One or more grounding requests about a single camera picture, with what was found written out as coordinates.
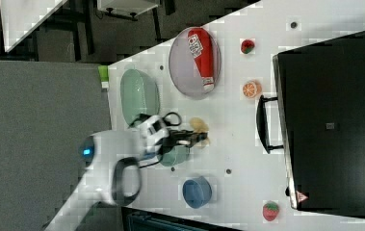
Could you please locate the lilac round plate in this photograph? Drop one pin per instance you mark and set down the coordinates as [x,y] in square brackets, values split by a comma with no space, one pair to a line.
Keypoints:
[182,67]

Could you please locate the peeled toy banana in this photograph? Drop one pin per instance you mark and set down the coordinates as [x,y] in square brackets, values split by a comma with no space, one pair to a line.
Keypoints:
[199,126]

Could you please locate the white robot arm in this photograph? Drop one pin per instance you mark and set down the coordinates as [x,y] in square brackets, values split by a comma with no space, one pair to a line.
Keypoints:
[113,174]

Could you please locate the green block at table edge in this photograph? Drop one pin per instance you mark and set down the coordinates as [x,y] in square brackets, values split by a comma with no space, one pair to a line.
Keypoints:
[104,76]

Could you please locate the red toy strawberry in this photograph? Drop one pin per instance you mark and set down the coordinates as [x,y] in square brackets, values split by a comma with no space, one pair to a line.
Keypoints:
[270,211]

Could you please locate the red ketchup bottle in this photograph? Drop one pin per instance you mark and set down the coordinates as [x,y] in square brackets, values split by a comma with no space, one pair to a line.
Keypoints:
[201,47]

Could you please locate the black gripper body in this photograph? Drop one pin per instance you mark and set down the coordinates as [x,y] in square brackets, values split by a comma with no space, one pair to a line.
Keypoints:
[174,138]

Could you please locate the green mug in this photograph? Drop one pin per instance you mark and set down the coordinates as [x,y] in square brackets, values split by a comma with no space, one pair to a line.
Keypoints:
[176,156]

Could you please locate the blue bowl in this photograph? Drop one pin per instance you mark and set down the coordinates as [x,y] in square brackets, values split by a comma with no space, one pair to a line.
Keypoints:
[197,192]

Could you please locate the black toaster oven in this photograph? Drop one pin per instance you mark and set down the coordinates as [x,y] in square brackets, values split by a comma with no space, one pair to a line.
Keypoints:
[320,94]

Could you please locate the orange slice toy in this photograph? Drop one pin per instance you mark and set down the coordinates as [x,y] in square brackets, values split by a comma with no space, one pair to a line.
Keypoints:
[251,89]

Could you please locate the green perforated colander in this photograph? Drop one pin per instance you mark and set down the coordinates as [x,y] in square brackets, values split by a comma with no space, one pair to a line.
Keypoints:
[138,94]

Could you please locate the small red toy tomato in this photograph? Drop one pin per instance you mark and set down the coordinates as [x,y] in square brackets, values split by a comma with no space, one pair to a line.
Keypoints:
[247,46]

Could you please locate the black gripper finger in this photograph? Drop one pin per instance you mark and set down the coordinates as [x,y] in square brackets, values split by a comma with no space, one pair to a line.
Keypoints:
[196,135]
[196,142]

